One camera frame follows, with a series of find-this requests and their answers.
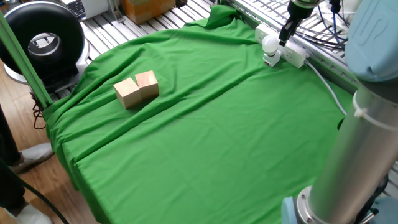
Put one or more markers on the green frame post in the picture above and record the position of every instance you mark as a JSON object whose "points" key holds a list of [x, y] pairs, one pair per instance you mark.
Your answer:
{"points": [[21, 59]]}

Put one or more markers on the white box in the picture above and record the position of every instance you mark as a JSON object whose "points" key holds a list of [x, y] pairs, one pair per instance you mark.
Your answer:
{"points": [[94, 7]]}

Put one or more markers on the white plug-in bulb holder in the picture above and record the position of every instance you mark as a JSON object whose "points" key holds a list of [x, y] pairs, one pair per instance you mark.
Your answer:
{"points": [[272, 59]]}

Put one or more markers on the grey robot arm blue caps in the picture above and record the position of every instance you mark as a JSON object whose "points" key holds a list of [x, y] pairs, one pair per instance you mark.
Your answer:
{"points": [[357, 155]]}

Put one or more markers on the cardboard box yellow tape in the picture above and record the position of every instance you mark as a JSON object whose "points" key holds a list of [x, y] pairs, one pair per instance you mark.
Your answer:
{"points": [[146, 11]]}

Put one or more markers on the pale wooden cube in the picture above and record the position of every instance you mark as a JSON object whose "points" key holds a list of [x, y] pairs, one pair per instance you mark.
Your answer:
{"points": [[127, 93]]}

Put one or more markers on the green cloth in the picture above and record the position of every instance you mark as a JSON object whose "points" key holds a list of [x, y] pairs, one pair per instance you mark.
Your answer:
{"points": [[186, 171]]}

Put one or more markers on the black keyboard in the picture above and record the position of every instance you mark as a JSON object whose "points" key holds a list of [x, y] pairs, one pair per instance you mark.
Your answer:
{"points": [[77, 7]]}

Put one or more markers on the white shoe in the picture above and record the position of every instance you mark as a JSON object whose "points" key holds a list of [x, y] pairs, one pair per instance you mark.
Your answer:
{"points": [[34, 155], [31, 216]]}

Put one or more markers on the white power strip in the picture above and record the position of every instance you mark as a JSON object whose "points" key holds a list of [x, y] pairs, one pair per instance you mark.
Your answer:
{"points": [[293, 53]]}

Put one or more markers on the reddish wooden cube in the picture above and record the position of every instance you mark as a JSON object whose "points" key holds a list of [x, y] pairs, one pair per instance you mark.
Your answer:
{"points": [[147, 84]]}

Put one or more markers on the white LED bulb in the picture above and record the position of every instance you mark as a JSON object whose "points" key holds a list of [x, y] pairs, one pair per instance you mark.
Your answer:
{"points": [[270, 44]]}

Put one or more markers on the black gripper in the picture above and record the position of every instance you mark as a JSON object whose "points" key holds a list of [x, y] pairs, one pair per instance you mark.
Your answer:
{"points": [[298, 11]]}

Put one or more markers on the black trouser leg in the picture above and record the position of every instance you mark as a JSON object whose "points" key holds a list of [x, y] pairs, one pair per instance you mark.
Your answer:
{"points": [[9, 161]]}

